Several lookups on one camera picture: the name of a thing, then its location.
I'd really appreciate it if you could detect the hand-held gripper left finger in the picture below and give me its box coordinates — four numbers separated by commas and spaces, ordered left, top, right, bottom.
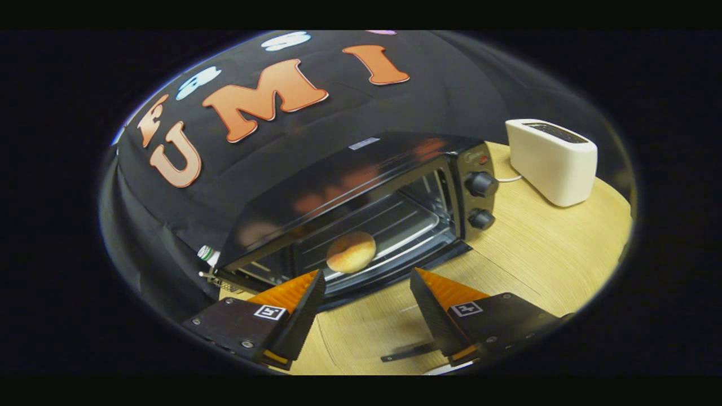
182, 269, 327, 371

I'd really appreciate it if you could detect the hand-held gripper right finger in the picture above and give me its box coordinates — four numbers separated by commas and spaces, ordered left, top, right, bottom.
410, 267, 573, 367

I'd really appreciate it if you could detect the orange sugared donut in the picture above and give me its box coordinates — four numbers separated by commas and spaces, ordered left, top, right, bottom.
326, 231, 377, 274

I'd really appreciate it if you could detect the black toaster oven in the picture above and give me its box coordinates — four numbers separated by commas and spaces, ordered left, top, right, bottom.
217, 133, 500, 363

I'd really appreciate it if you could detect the white bread toaster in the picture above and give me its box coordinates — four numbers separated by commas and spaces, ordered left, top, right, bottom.
505, 118, 598, 208

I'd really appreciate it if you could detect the metal wire holder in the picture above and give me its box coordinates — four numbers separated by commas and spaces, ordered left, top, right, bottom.
199, 270, 239, 294

